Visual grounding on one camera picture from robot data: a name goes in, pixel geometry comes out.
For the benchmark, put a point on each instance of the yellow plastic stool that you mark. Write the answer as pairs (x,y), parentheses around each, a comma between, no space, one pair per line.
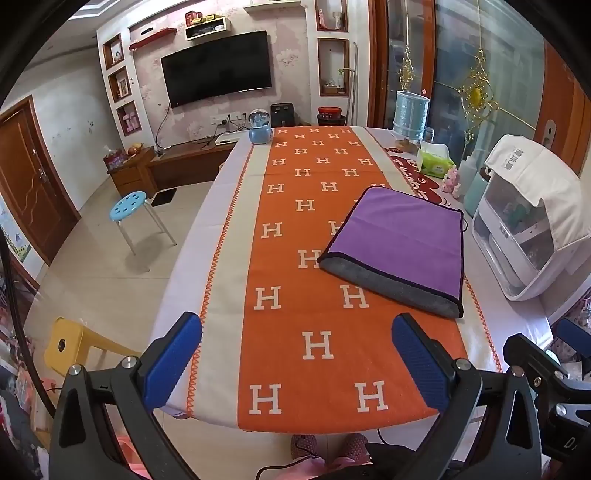
(69,341)

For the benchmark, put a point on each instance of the mop stick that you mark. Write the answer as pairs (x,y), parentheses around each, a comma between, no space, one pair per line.
(352,83)

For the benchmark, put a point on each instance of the wooden television cabinet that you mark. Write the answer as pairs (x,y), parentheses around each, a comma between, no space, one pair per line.
(184,159)

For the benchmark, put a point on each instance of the blue round stool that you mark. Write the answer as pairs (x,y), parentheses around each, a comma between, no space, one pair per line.
(128,205)

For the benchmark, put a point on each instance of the white wall sockets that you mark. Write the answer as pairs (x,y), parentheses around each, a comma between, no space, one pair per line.
(228,117)

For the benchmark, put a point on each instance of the black air fryer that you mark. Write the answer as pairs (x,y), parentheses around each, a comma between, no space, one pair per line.
(281,115)

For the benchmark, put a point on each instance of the black floor mat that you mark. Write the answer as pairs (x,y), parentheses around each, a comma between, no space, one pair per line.
(164,197)

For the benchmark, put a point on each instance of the small gold door ornament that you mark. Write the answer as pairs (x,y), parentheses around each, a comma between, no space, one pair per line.
(407,71)

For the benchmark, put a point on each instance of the fruit on cabinet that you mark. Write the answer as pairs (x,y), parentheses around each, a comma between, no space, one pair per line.
(135,149)

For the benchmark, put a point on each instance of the white plastic bottle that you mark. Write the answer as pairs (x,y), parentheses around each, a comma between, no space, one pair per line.
(468,166)

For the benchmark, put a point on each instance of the white cloth cover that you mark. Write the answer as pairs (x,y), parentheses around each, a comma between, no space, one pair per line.
(540,175)

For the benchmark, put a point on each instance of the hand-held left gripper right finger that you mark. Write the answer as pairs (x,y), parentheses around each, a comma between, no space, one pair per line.
(421,365)

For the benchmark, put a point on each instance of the teal container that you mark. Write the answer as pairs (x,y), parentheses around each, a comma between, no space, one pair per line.
(474,196)

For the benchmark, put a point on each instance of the red pot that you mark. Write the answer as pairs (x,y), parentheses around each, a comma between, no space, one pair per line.
(330,115)

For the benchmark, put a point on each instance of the pink toy figure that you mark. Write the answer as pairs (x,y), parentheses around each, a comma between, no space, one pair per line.
(451,182)

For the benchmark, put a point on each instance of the blue globe lamp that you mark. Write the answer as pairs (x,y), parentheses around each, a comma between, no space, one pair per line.
(260,131)

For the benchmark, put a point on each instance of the black wall television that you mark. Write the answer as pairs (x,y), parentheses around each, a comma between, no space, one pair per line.
(217,69)

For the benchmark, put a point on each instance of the large gold door ornament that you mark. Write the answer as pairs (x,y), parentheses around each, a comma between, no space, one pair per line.
(476,92)

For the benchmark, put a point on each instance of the clear glass jar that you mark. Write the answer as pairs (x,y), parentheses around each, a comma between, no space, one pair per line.
(429,134)

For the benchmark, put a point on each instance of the white wall shelf box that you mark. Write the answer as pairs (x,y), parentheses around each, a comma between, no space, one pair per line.
(207,28)

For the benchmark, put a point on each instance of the brown wooden door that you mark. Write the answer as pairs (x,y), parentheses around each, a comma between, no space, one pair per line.
(27,184)

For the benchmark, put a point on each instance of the colourful wall poster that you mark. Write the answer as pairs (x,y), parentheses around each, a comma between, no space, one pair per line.
(16,240)

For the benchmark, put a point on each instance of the pink slipper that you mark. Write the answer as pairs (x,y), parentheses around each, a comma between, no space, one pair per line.
(355,446)
(305,446)

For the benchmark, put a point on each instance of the white countertop cabinet appliance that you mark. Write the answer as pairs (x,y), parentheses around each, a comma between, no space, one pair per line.
(512,249)

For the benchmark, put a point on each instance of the pink tissue box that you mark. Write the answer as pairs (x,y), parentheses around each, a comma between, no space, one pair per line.
(114,159)

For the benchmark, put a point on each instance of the white set-top box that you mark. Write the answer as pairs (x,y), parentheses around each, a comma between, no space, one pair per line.
(233,138)

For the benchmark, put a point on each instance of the purple and grey towel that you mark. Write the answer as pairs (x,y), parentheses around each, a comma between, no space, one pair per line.
(401,240)

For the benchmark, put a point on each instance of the blue water jug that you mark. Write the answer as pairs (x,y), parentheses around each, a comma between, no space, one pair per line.
(411,115)

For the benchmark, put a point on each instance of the green wet wipes pack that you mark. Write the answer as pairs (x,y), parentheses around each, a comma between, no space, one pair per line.
(436,161)

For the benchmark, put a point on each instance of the orange letter-print blanket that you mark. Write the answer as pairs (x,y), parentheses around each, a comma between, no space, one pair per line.
(300,258)

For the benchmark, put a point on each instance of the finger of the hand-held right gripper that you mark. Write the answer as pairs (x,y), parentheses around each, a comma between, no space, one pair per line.
(531,353)

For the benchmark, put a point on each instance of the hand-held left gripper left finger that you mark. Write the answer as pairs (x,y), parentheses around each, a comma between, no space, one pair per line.
(171,362)

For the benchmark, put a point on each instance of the red wall shelf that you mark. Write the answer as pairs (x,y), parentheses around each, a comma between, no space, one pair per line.
(152,38)

